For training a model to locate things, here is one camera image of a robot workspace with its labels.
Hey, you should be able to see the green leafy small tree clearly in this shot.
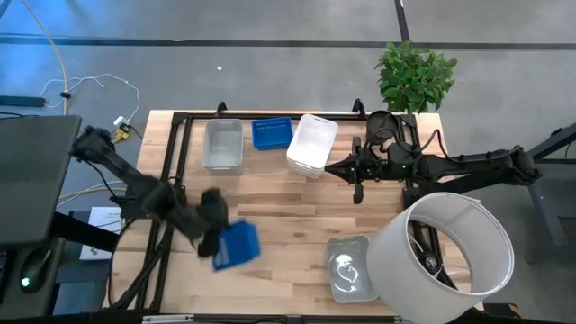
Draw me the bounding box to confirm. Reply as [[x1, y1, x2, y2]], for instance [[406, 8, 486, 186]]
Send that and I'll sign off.
[[374, 40, 459, 114]]

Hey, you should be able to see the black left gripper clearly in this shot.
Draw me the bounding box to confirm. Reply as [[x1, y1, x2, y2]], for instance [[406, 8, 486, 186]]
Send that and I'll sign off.
[[196, 188, 230, 258]]

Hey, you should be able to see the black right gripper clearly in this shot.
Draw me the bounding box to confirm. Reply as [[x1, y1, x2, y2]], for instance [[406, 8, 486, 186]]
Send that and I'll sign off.
[[324, 137, 391, 204]]

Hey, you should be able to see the yellow connector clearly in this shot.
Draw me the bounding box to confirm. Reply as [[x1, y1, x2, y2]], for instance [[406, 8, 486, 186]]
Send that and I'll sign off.
[[110, 125, 131, 143]]

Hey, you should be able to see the grey metal stand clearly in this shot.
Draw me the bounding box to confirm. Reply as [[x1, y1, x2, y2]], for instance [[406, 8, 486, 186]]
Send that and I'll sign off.
[[524, 121, 576, 265]]

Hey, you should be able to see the black plant pot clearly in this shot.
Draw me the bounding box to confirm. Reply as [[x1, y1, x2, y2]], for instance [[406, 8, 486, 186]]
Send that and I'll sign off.
[[366, 110, 400, 145]]

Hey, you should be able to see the white cable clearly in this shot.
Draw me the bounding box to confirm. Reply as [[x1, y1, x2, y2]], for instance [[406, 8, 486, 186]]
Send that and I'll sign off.
[[40, 73, 141, 130]]

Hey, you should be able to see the blue plastic mesh basket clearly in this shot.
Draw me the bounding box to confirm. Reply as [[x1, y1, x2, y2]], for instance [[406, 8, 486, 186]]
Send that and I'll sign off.
[[252, 134, 294, 151], [211, 219, 263, 273], [251, 116, 294, 149]]

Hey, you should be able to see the grey plastic basket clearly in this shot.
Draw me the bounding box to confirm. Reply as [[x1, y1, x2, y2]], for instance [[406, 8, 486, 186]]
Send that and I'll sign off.
[[202, 165, 244, 176], [201, 118, 245, 175], [326, 234, 380, 305]]

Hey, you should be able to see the yellow cable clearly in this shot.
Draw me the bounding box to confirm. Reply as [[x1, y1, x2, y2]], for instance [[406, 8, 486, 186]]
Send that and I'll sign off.
[[20, 0, 68, 116]]

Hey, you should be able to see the white round lamp shade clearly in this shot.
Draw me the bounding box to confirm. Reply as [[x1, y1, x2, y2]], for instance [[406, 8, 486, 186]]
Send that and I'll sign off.
[[365, 192, 517, 324]]

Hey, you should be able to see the white booklet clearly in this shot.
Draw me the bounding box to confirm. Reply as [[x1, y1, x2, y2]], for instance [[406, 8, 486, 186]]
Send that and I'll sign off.
[[79, 205, 125, 261]]

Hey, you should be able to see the black power strip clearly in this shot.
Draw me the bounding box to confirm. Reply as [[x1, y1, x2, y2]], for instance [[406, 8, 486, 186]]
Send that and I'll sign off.
[[0, 94, 46, 108]]

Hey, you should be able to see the black device with green light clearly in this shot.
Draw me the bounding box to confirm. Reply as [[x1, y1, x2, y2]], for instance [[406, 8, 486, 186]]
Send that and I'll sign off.
[[18, 245, 53, 294]]

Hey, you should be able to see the dark grey flat panel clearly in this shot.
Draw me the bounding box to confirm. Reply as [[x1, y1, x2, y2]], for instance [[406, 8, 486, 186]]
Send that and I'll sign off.
[[0, 114, 83, 247]]

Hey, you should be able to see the white plastic basket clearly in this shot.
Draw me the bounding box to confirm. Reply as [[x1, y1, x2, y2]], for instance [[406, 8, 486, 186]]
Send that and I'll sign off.
[[286, 113, 339, 175], [287, 165, 326, 177]]

